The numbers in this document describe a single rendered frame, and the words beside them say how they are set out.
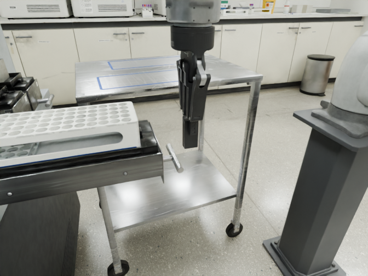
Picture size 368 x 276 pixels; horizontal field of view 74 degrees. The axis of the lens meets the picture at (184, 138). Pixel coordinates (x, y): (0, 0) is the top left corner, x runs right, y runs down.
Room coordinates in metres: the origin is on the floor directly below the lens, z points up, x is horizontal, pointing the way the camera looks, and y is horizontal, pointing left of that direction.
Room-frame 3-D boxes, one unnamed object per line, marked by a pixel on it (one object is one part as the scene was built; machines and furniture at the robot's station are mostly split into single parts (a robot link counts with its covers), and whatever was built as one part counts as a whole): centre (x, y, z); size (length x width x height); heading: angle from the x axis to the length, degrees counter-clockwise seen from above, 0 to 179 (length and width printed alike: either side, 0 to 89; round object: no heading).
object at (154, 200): (0.94, 0.09, 0.41); 0.67 x 0.46 x 0.82; 111
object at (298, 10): (3.88, -1.65, 0.95); 0.25 x 0.11 x 0.10; 103
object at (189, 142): (0.45, -0.01, 0.80); 0.03 x 0.01 x 0.07; 107
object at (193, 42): (0.45, -0.01, 0.96); 0.08 x 0.07 x 0.09; 17
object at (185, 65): (0.44, -0.02, 0.89); 0.04 x 0.01 x 0.11; 107
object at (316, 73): (3.09, -1.68, 0.23); 0.38 x 0.31 x 0.46; 17
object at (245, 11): (3.16, -0.58, 0.93); 0.30 x 0.10 x 0.06; 99
